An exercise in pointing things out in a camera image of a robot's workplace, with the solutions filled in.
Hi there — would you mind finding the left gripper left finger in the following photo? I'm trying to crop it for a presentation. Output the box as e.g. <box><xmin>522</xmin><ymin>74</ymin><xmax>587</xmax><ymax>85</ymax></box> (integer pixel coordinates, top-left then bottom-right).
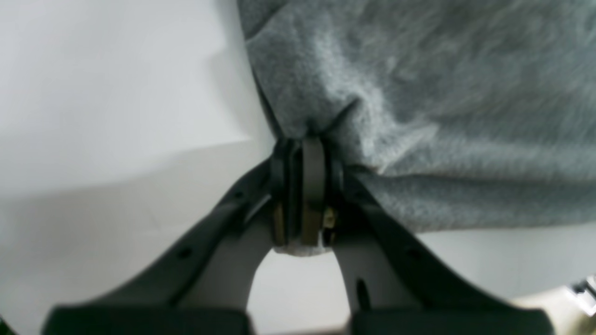
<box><xmin>42</xmin><ymin>139</ymin><xmax>302</xmax><ymax>335</ymax></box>

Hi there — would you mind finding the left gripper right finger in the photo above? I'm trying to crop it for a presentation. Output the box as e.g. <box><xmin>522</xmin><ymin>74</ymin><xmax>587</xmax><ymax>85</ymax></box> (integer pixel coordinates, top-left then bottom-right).
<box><xmin>302</xmin><ymin>138</ymin><xmax>554</xmax><ymax>335</ymax></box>

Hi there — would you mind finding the grey t-shirt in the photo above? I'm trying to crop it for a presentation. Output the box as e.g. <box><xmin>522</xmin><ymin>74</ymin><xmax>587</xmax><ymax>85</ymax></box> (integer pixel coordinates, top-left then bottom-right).
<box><xmin>237</xmin><ymin>0</ymin><xmax>596</xmax><ymax>233</ymax></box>

